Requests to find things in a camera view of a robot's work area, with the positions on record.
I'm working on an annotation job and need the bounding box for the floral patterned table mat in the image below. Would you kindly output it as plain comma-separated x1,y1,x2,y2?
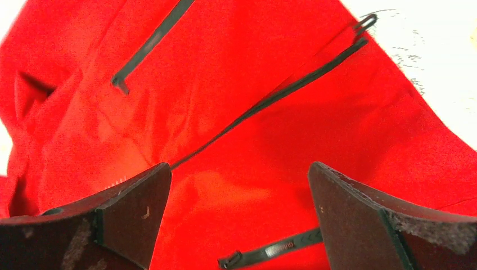
344,1,476,148

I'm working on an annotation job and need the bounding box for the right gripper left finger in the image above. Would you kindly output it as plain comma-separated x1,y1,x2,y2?
1,163,172,269

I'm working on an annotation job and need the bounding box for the red zip-up jacket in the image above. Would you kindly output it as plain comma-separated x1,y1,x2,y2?
1,1,476,269

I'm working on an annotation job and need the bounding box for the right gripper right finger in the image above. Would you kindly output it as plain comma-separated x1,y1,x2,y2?
308,162,476,269

